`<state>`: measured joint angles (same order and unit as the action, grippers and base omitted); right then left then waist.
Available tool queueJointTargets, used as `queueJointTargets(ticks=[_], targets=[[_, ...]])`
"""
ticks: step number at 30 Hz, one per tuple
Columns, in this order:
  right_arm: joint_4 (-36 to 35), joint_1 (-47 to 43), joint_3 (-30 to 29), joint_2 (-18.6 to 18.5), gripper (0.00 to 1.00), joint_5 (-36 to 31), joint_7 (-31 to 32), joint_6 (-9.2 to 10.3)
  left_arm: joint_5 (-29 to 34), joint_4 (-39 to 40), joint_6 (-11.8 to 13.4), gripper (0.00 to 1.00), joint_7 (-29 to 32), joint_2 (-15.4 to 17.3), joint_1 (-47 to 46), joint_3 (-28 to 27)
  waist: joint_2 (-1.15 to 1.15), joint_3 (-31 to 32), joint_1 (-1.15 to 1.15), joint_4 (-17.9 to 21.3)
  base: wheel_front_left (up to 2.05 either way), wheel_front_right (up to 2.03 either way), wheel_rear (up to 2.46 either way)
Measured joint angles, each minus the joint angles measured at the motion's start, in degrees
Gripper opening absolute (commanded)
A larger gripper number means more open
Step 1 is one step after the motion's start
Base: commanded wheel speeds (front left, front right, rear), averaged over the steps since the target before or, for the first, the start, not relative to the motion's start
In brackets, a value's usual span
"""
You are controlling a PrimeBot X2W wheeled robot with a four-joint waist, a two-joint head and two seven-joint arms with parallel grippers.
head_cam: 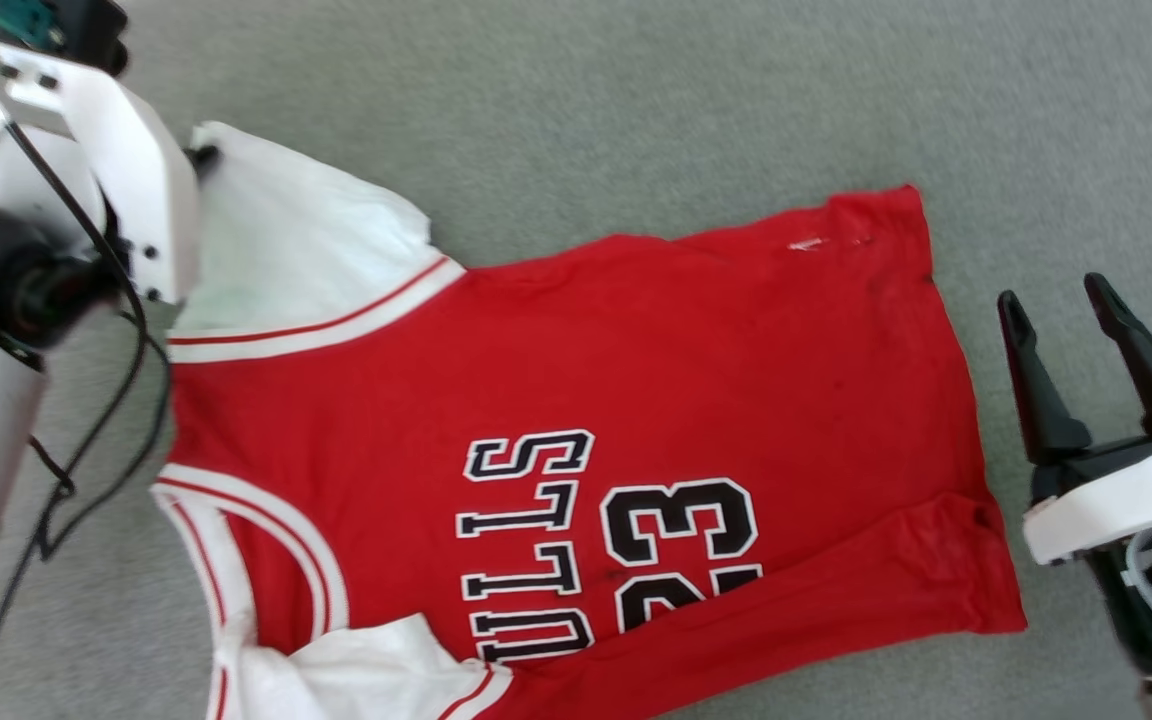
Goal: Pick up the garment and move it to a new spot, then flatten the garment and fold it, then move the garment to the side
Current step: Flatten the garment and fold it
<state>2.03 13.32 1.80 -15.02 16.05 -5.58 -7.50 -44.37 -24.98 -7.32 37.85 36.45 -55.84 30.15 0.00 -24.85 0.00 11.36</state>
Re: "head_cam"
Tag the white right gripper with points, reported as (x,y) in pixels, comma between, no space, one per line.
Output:
(1116,500)

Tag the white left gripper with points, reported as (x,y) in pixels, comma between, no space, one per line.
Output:
(146,190)

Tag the red white basketball jersey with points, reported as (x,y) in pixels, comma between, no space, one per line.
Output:
(586,400)

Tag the grey fabric sofa cushion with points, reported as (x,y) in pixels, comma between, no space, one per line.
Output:
(636,100)

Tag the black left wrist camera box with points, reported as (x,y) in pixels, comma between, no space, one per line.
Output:
(86,30)

